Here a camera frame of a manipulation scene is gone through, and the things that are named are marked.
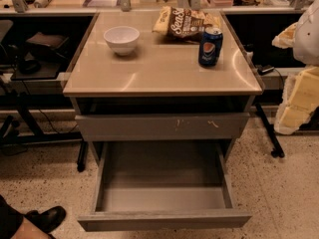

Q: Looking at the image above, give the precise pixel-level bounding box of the small black adapter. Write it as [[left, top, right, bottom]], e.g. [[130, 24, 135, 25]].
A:
[[257, 65, 274, 76]]

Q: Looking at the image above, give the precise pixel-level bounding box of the black table leg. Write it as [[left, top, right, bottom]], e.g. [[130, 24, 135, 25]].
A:
[[255, 103, 285, 158]]

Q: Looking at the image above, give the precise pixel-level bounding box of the black shoe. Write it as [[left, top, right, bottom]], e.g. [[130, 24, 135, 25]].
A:
[[25, 206, 67, 233]]

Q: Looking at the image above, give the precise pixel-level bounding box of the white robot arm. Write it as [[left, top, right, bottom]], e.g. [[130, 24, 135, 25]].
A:
[[272, 0, 319, 134]]

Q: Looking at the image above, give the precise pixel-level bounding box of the blue pepsi can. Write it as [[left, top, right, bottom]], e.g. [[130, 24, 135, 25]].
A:
[[198, 27, 223, 67]]

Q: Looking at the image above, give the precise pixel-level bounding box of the white ceramic bowl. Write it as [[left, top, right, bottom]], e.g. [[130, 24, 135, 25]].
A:
[[104, 26, 140, 56]]

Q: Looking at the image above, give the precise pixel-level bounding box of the brown sea salt chip bag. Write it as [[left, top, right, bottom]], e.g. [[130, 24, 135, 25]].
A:
[[153, 6, 221, 42]]

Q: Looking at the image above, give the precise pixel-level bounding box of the grey drawer cabinet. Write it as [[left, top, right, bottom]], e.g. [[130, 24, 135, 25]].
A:
[[62, 11, 264, 164]]

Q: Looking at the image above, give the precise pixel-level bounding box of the person's leg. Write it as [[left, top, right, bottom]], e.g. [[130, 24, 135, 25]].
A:
[[0, 196, 56, 239]]

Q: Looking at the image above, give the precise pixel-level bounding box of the closed grey top drawer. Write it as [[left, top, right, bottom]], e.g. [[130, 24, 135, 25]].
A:
[[76, 113, 249, 141]]

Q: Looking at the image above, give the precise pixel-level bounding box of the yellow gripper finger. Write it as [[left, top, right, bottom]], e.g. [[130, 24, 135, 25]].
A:
[[272, 23, 296, 49], [274, 67, 319, 134]]

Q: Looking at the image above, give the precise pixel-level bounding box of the open grey middle drawer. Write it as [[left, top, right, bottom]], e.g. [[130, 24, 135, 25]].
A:
[[78, 140, 251, 231]]

